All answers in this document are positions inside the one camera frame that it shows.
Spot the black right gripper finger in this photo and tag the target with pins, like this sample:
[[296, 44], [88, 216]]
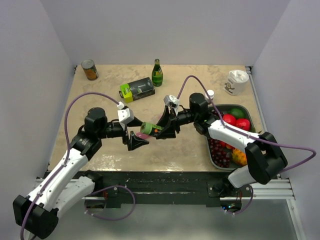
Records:
[[162, 122], [167, 132]]

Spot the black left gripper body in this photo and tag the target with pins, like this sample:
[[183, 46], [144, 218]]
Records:
[[114, 130]]

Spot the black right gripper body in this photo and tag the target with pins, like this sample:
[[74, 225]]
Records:
[[182, 118]]

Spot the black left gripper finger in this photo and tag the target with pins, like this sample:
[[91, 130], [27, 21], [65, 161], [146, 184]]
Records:
[[135, 142], [134, 121]]

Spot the green pill bottle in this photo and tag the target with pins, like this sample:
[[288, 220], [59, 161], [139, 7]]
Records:
[[150, 129]]

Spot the pink weekly pill organizer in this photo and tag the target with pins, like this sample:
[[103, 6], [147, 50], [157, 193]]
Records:
[[153, 120]]

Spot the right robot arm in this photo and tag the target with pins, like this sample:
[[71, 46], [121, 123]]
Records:
[[265, 158]]

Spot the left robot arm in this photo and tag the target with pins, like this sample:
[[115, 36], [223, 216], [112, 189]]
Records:
[[38, 212]]

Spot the white supplement bottle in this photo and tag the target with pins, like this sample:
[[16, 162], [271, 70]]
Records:
[[209, 95]]

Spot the black green razor box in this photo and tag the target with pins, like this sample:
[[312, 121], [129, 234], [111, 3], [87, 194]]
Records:
[[136, 90]]

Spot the green glass bottle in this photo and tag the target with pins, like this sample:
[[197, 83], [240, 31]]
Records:
[[157, 74]]

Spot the green apple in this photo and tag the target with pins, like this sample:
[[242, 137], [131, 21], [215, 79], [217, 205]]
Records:
[[237, 113]]

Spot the dark red grapes bunch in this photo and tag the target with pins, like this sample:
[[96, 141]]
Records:
[[219, 153]]

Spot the red apple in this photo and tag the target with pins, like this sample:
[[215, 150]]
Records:
[[243, 123]]

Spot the white paper bag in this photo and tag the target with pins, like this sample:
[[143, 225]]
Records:
[[236, 82]]

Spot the grey fruit tray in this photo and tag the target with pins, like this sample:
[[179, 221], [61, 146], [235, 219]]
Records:
[[224, 109]]

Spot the yellow dragon fruit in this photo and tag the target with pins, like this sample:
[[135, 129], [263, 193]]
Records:
[[239, 157]]

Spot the orange labelled tin can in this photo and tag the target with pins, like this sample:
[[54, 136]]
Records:
[[90, 69]]

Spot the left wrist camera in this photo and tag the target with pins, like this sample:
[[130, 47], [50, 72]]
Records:
[[125, 114]]

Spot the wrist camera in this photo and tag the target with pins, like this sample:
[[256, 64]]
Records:
[[125, 114], [171, 101]]

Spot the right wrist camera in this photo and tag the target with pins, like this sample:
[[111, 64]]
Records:
[[171, 101]]

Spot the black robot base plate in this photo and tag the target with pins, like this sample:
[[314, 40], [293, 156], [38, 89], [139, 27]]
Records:
[[163, 188]]

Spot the aluminium frame rail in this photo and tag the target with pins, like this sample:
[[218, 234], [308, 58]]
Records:
[[276, 189]]

